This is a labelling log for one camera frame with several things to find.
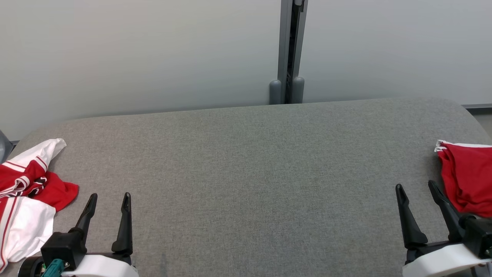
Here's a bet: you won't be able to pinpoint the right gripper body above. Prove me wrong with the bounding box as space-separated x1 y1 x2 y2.
402 241 492 277

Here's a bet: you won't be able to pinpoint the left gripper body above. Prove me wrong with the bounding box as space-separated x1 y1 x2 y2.
61 252 139 277

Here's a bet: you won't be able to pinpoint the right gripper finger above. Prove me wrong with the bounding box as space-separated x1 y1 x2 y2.
395 184 428 250
428 180 466 244

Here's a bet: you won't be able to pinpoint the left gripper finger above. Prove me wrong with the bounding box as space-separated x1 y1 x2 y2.
111 192 133 255
68 193 98 242

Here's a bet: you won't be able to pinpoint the red shorts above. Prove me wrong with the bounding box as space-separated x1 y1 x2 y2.
435 140 492 218

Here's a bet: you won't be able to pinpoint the red and white jersey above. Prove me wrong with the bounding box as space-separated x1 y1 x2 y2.
0 138 80 274

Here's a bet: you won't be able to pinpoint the grey cylindrical partition foot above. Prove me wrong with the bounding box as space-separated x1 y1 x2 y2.
291 77 305 104
269 80 282 105

